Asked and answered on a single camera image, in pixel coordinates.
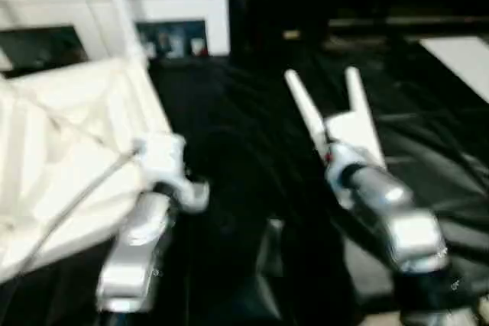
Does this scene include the white plastic table leg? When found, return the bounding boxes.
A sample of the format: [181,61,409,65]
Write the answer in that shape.
[284,69,331,160]
[98,0,150,67]
[344,66,366,117]

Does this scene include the white plastic table top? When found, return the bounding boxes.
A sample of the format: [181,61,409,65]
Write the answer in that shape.
[0,57,211,281]

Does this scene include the black plastic mat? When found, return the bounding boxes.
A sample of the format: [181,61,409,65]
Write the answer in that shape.
[0,32,489,326]

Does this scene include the white board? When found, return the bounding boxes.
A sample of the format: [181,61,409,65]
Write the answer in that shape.
[420,36,489,102]

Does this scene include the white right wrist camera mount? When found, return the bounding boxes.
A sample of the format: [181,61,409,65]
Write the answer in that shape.
[322,108,387,170]

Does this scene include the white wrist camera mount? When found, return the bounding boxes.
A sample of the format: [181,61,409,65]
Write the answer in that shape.
[322,108,387,170]
[136,134,188,189]

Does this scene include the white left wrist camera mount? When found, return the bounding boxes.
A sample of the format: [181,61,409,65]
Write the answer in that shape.
[136,134,188,189]

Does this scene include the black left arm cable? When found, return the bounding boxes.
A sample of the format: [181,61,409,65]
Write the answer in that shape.
[23,150,142,266]

